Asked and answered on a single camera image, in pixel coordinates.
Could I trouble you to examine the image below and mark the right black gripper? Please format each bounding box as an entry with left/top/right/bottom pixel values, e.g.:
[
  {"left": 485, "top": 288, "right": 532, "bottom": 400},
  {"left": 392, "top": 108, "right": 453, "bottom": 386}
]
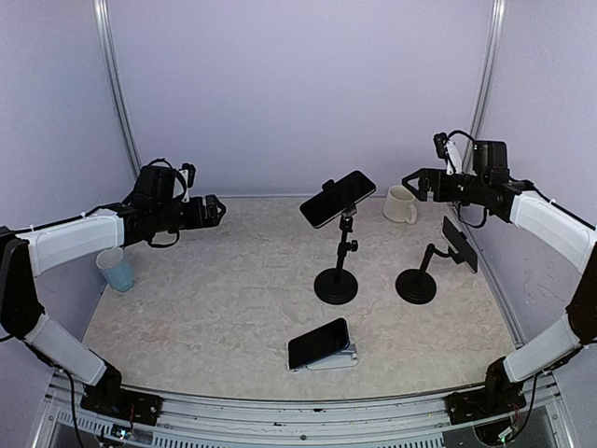
[{"left": 402, "top": 167, "right": 489, "bottom": 203}]

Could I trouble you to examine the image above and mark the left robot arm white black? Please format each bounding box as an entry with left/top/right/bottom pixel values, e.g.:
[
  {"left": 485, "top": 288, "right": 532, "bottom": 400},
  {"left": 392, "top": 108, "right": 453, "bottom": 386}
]
[{"left": 1, "top": 159, "right": 227, "bottom": 415}]

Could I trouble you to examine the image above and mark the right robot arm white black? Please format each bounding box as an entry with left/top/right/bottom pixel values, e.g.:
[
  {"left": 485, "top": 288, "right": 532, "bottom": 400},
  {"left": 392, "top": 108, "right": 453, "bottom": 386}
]
[{"left": 402, "top": 133, "right": 596, "bottom": 414}]

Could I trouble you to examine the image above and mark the tall black phone stand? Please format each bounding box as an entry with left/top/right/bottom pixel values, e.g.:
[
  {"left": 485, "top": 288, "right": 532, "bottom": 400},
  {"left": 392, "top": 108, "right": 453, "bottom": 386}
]
[{"left": 313, "top": 205, "right": 358, "bottom": 305}]

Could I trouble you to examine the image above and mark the white ceramic mug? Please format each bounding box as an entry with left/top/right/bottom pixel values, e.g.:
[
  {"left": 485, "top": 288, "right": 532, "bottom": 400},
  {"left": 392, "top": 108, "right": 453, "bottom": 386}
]
[{"left": 382, "top": 185, "right": 418, "bottom": 225}]

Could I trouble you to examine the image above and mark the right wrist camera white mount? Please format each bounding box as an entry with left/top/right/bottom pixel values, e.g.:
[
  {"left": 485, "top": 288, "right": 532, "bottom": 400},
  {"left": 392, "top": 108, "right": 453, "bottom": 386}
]
[{"left": 433, "top": 133, "right": 463, "bottom": 175}]

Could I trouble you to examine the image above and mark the left aluminium frame post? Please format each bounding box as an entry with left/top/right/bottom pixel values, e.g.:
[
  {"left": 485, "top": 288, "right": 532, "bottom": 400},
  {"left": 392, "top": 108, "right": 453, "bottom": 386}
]
[{"left": 92, "top": 0, "right": 142, "bottom": 177}]

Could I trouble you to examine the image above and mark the right aluminium frame post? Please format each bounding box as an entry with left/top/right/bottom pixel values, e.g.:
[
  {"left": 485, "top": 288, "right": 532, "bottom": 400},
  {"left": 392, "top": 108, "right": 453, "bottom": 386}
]
[{"left": 467, "top": 0, "right": 507, "bottom": 139}]

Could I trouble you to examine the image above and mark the short bent black phone stand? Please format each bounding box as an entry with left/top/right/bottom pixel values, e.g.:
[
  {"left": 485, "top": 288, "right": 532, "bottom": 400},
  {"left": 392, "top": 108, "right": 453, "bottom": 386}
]
[{"left": 395, "top": 244, "right": 464, "bottom": 305}]

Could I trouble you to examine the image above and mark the purple phone black screen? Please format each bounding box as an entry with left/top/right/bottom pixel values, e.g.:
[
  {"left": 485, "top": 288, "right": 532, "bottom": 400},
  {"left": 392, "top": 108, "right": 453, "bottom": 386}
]
[{"left": 299, "top": 170, "right": 377, "bottom": 229}]

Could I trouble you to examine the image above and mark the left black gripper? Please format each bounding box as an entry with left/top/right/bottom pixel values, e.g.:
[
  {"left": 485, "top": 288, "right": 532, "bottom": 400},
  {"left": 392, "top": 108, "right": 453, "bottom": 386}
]
[{"left": 154, "top": 193, "right": 226, "bottom": 231}]

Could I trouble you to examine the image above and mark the aluminium frame post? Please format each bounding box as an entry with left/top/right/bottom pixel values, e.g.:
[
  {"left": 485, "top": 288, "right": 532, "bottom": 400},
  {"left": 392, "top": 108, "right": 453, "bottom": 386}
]
[
  {"left": 92, "top": 0, "right": 142, "bottom": 177},
  {"left": 467, "top": 0, "right": 507, "bottom": 139}
]

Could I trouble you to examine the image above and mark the light blue cup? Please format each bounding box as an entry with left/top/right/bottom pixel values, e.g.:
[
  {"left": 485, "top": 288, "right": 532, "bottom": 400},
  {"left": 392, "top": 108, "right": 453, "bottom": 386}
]
[{"left": 95, "top": 247, "right": 134, "bottom": 293}]

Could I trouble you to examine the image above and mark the blue phone black screen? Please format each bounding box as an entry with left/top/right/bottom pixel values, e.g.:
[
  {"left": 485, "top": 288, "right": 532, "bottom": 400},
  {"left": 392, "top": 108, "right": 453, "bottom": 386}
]
[{"left": 287, "top": 317, "right": 350, "bottom": 371}]

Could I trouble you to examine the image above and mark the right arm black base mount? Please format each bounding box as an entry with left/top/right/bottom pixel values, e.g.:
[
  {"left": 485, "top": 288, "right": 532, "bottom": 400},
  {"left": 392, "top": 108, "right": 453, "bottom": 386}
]
[{"left": 444, "top": 357, "right": 527, "bottom": 425}]

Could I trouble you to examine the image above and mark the grey folding phone stand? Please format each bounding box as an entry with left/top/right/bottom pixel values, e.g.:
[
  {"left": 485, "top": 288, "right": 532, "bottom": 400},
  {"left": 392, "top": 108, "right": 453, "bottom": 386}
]
[{"left": 294, "top": 343, "right": 359, "bottom": 371}]

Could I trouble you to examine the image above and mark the front aluminium frame rail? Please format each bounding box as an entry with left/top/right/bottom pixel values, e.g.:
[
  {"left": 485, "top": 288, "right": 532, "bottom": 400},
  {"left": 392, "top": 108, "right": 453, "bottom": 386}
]
[{"left": 25, "top": 372, "right": 580, "bottom": 447}]

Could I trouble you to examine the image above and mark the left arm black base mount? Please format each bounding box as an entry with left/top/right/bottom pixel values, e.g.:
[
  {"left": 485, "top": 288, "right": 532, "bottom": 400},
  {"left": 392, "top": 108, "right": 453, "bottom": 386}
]
[{"left": 80, "top": 366, "right": 163, "bottom": 427}]

